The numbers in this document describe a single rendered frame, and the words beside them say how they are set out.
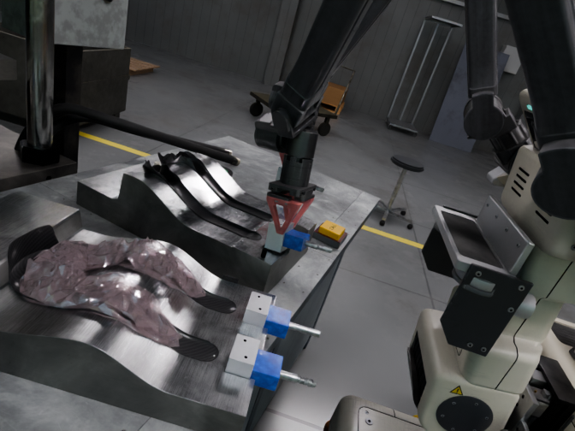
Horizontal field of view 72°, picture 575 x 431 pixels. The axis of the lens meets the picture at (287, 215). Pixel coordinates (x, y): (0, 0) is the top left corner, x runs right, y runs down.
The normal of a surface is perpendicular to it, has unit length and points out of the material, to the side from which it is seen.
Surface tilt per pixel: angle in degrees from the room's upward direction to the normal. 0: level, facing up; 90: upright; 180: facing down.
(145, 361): 28
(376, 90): 90
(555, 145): 48
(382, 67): 90
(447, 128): 76
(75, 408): 0
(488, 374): 90
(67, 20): 90
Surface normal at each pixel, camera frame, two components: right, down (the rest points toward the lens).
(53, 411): 0.26, -0.87
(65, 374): -0.12, 0.40
